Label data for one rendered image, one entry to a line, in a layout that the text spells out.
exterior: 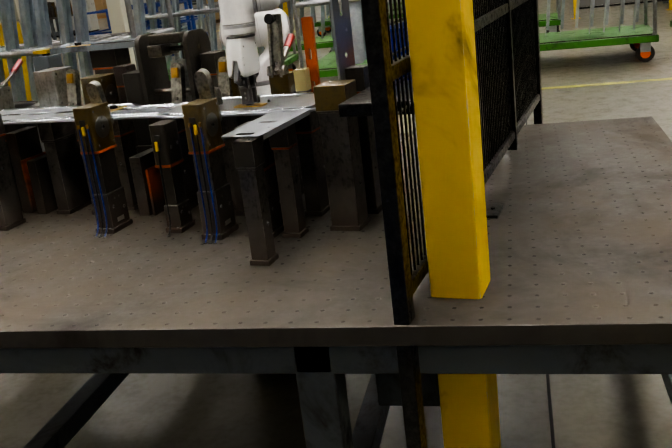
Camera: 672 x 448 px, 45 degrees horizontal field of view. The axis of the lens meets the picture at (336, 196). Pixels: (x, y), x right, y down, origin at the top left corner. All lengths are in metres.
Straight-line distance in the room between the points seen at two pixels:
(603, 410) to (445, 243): 1.15
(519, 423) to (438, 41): 1.36
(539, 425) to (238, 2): 1.44
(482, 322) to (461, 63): 0.45
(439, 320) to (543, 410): 1.11
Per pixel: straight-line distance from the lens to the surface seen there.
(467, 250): 1.51
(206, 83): 2.02
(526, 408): 2.54
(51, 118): 2.45
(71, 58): 6.80
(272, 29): 2.29
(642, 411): 2.55
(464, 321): 1.46
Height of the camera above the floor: 1.33
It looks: 16 degrees down
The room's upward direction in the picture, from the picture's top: 7 degrees counter-clockwise
